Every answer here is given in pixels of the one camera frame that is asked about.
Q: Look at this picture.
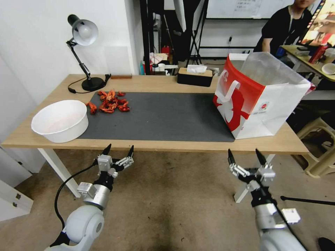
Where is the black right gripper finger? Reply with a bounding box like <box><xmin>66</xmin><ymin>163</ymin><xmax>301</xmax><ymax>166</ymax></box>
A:
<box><xmin>228</xmin><ymin>149</ymin><xmax>250</xmax><ymax>178</ymax></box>
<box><xmin>255</xmin><ymin>149</ymin><xmax>273</xmax><ymax>171</ymax></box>

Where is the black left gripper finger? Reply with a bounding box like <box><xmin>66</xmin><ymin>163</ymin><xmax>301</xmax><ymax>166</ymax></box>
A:
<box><xmin>97</xmin><ymin>144</ymin><xmax>112</xmax><ymax>159</ymax></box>
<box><xmin>114</xmin><ymin>145</ymin><xmax>135</xmax><ymax>172</ymax></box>

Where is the white round takeout container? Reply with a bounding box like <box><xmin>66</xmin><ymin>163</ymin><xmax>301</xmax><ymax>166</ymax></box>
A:
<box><xmin>31</xmin><ymin>99</ymin><xmax>88</xmax><ymax>144</ymax></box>

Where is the red and white takeout bag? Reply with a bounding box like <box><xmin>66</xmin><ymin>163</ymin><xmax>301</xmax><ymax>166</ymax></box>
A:
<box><xmin>212</xmin><ymin>52</ymin><xmax>316</xmax><ymax>140</ymax></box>

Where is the black tissue box wooden lid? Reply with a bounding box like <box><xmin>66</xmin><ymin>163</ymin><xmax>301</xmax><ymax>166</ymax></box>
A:
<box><xmin>177</xmin><ymin>67</ymin><xmax>213</xmax><ymax>88</ymax></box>

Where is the black tripod leg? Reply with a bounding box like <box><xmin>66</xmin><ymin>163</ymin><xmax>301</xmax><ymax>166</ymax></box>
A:
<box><xmin>280</xmin><ymin>195</ymin><xmax>335</xmax><ymax>206</ymax></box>

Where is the dark grey desk mat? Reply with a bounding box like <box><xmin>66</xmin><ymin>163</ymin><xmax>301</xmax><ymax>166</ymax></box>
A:
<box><xmin>77</xmin><ymin>91</ymin><xmax>236</xmax><ymax>143</ymax></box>

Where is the beige plastic stool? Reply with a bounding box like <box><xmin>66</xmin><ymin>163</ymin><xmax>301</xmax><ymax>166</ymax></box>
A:
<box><xmin>297</xmin><ymin>116</ymin><xmax>335</xmax><ymax>179</ymax></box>

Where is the black shoe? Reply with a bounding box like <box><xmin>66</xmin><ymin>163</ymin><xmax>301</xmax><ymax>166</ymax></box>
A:
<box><xmin>318</xmin><ymin>236</ymin><xmax>335</xmax><ymax>251</ymax></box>

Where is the wooden table with white legs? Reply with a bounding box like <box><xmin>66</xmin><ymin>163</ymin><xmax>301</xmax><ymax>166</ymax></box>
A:
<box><xmin>1</xmin><ymin>74</ymin><xmax>311</xmax><ymax>204</ymax></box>

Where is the white cabinet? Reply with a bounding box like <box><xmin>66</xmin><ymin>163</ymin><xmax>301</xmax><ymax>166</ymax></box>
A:
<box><xmin>0</xmin><ymin>146</ymin><xmax>35</xmax><ymax>223</ymax></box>

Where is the white tissue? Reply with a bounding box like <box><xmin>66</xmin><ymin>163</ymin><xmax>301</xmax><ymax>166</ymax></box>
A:
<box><xmin>186</xmin><ymin>64</ymin><xmax>208</xmax><ymax>74</ymax></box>

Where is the yellow topped side desk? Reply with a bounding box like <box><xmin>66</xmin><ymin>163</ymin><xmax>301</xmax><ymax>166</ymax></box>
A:
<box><xmin>279</xmin><ymin>45</ymin><xmax>335</xmax><ymax>79</ymax></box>

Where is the small white bowl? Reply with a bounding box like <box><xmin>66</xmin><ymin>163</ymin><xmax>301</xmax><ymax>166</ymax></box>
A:
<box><xmin>321</xmin><ymin>62</ymin><xmax>335</xmax><ymax>76</ymax></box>

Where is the black desk lamp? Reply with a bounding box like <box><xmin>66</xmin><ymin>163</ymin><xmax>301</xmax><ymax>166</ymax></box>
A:
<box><xmin>66</xmin><ymin>14</ymin><xmax>105</xmax><ymax>92</ymax></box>

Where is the white cup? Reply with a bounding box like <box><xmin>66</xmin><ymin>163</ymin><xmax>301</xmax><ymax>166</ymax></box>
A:
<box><xmin>324</xmin><ymin>48</ymin><xmax>335</xmax><ymax>65</ymax></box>

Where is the person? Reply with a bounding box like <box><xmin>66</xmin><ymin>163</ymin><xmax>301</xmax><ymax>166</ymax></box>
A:
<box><xmin>253</xmin><ymin>0</ymin><xmax>316</xmax><ymax>54</ymax></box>

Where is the black folding stand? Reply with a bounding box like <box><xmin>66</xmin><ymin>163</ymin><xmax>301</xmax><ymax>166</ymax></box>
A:
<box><xmin>186</xmin><ymin>0</ymin><xmax>210</xmax><ymax>66</ymax></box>

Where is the computer monitor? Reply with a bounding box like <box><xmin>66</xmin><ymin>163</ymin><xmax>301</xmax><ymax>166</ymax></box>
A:
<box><xmin>300</xmin><ymin>0</ymin><xmax>335</xmax><ymax>47</ymax></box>

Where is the white whiteboard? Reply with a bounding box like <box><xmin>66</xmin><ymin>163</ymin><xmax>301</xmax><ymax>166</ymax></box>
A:
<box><xmin>206</xmin><ymin>0</ymin><xmax>297</xmax><ymax>20</ymax></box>

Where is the white reflector panel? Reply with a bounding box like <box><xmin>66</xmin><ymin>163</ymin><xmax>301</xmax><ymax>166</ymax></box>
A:
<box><xmin>173</xmin><ymin>0</ymin><xmax>187</xmax><ymax>31</ymax></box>

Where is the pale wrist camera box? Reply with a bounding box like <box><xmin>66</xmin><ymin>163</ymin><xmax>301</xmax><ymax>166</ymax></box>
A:
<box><xmin>257</xmin><ymin>167</ymin><xmax>276</xmax><ymax>187</ymax></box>
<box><xmin>97</xmin><ymin>154</ymin><xmax>113</xmax><ymax>175</ymax></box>

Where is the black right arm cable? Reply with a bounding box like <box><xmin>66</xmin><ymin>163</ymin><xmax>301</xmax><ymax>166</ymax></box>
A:
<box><xmin>258</xmin><ymin>180</ymin><xmax>307</xmax><ymax>251</ymax></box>

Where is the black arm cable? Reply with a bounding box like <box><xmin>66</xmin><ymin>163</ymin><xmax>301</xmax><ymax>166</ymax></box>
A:
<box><xmin>258</xmin><ymin>180</ymin><xmax>307</xmax><ymax>251</ymax></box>
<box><xmin>54</xmin><ymin>162</ymin><xmax>99</xmax><ymax>231</ymax></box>

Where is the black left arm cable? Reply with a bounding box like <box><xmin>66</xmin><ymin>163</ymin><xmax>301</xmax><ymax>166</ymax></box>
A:
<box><xmin>54</xmin><ymin>162</ymin><xmax>99</xmax><ymax>231</ymax></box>

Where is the black lamp cable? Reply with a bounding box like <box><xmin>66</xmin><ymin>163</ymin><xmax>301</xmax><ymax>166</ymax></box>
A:
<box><xmin>68</xmin><ymin>74</ymin><xmax>112</xmax><ymax>94</ymax></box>

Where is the black metal shelf frame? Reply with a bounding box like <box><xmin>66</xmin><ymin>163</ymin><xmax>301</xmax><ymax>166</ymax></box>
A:
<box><xmin>139</xmin><ymin>0</ymin><xmax>161</xmax><ymax>76</ymax></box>

